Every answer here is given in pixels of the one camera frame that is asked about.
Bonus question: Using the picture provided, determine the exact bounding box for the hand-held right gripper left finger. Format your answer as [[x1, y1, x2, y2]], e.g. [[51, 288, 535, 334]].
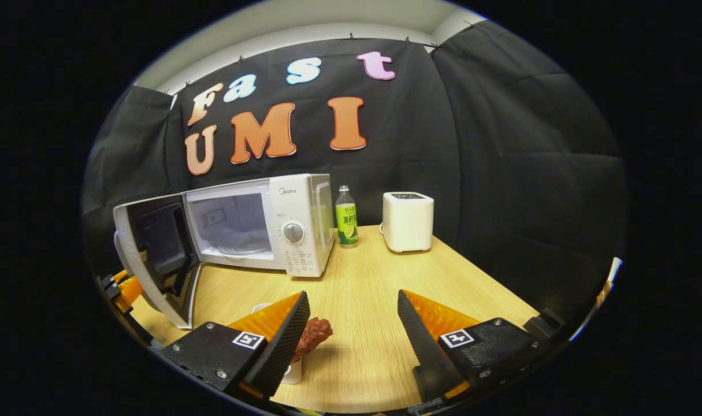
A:
[[160, 291, 311, 400]]

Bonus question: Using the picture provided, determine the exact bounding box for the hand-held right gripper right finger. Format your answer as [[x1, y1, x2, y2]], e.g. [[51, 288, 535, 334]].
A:
[[396, 289, 542, 403]]

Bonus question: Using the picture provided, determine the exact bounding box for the reddish brown sausage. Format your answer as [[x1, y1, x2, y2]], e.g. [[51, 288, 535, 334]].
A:
[[292, 317, 333, 363]]

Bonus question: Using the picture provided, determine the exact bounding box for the white microwave oven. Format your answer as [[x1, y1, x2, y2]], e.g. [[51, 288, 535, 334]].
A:
[[113, 173, 336, 330]]

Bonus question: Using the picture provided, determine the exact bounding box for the white slotted dish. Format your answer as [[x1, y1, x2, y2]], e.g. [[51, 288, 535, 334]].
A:
[[251, 303, 303, 385]]

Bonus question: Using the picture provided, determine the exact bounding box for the white toaster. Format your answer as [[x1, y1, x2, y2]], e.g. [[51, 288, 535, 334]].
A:
[[379, 191, 435, 254]]

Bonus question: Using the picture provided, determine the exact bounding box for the green label drink bottle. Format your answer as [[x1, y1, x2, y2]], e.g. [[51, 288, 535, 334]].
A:
[[334, 185, 359, 248]]

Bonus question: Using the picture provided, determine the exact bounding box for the black backdrop cloth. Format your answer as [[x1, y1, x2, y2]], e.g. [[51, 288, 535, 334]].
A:
[[80, 20, 627, 324]]

